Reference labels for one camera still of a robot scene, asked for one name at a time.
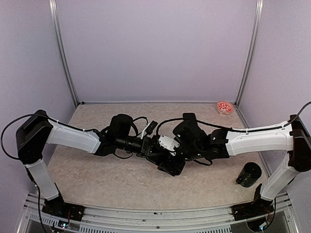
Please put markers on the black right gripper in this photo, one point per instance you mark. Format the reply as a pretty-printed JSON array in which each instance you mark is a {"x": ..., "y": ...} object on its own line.
[{"x": 169, "y": 169}]

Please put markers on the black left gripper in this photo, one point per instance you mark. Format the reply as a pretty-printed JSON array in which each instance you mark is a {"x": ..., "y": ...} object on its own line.
[{"x": 146, "y": 146}]

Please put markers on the black phone case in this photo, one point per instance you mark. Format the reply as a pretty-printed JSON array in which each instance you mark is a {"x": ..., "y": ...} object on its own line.
[
  {"x": 158, "y": 156},
  {"x": 189, "y": 116}
]

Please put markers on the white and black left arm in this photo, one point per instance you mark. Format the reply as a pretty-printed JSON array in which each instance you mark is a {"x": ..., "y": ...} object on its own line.
[{"x": 39, "y": 130}]

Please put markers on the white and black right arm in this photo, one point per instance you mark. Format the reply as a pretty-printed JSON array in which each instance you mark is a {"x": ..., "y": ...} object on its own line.
[{"x": 191, "y": 143}]

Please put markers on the red and white patterned bowl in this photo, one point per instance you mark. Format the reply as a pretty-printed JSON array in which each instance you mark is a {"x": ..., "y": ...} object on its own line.
[{"x": 224, "y": 108}]

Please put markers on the black cup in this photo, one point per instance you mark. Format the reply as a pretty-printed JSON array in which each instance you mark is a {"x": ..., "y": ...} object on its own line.
[{"x": 250, "y": 173}]

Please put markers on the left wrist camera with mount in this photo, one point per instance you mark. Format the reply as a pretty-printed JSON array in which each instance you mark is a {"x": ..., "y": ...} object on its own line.
[{"x": 149, "y": 128}]

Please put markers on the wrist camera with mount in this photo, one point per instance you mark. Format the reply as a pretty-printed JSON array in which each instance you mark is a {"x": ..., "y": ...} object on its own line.
[
  {"x": 168, "y": 144},
  {"x": 149, "y": 128}
]

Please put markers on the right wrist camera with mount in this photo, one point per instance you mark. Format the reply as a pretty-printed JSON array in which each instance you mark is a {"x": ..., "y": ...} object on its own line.
[{"x": 168, "y": 144}]

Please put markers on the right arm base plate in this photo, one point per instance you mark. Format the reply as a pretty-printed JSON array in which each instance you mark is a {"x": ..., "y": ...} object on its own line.
[{"x": 254, "y": 208}]

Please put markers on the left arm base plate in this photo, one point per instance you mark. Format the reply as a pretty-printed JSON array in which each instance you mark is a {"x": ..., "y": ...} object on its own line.
[{"x": 59, "y": 208}]

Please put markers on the front aluminium rail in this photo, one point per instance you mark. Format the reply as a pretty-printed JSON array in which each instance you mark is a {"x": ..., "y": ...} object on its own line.
[{"x": 219, "y": 219}]

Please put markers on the left aluminium frame post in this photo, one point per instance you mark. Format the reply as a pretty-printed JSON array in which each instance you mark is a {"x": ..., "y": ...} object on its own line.
[{"x": 61, "y": 51}]

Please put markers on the aluminium frame post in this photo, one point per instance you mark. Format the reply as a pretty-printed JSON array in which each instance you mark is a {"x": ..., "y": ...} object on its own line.
[
  {"x": 61, "y": 51},
  {"x": 251, "y": 52}
]

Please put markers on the right aluminium frame post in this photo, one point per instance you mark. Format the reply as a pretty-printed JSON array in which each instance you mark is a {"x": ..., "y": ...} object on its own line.
[{"x": 251, "y": 52}]

